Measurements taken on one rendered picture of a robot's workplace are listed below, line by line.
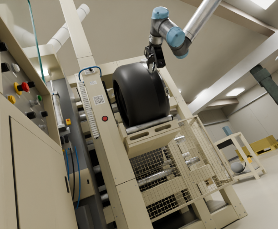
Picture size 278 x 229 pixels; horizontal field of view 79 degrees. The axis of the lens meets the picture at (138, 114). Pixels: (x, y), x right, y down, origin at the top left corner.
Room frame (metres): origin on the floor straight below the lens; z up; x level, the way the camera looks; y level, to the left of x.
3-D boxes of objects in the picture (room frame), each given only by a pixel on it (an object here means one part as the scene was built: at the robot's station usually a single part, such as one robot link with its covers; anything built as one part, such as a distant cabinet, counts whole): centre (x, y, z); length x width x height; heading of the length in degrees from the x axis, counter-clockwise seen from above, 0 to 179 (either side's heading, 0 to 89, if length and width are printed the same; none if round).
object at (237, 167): (3.51, -1.35, 0.40); 0.60 x 0.35 x 0.80; 37
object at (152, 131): (1.08, -0.03, 0.84); 0.36 x 0.09 x 0.06; 106
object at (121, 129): (1.17, 0.18, 0.90); 0.40 x 0.03 x 0.10; 16
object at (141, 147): (1.22, 0.01, 0.80); 0.37 x 0.36 x 0.02; 16
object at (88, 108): (1.08, 0.32, 1.19); 0.05 x 0.04 x 0.48; 16
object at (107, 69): (1.54, -0.03, 1.71); 0.61 x 0.25 x 0.15; 106
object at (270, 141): (7.77, -4.01, 0.25); 1.45 x 1.04 x 0.50; 37
